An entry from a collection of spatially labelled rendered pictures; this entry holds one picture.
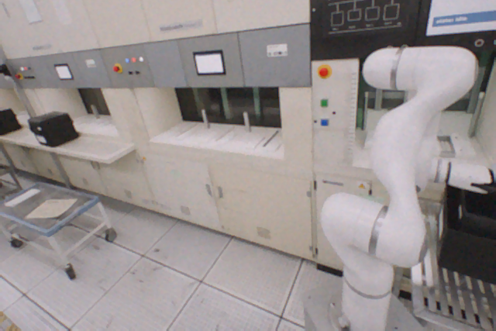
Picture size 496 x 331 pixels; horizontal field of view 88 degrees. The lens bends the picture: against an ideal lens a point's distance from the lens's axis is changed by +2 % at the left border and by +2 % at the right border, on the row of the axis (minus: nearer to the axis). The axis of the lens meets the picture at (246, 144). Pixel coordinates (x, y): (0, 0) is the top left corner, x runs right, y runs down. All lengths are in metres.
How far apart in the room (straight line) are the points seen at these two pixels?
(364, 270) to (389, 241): 0.14
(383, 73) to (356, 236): 0.39
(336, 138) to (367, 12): 0.57
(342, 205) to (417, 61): 0.36
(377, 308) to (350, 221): 0.27
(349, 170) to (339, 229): 0.79
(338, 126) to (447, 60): 0.74
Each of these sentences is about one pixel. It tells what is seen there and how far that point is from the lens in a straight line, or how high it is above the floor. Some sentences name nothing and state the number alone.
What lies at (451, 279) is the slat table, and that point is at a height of 0.76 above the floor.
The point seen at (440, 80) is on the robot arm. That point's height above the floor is 1.44.
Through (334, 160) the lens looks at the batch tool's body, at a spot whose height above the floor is 0.88.
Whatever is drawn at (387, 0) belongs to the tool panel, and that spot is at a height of 1.60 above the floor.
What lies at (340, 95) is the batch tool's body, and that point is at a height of 1.24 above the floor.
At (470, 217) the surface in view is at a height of 0.98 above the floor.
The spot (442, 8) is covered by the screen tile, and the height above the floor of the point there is 1.55.
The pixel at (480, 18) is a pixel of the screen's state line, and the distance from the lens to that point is 1.25.
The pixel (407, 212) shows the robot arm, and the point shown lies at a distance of 0.65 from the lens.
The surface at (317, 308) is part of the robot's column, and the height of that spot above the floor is 0.76.
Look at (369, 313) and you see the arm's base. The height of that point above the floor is 0.89.
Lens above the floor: 1.61
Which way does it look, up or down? 26 degrees down
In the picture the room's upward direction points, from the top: 8 degrees counter-clockwise
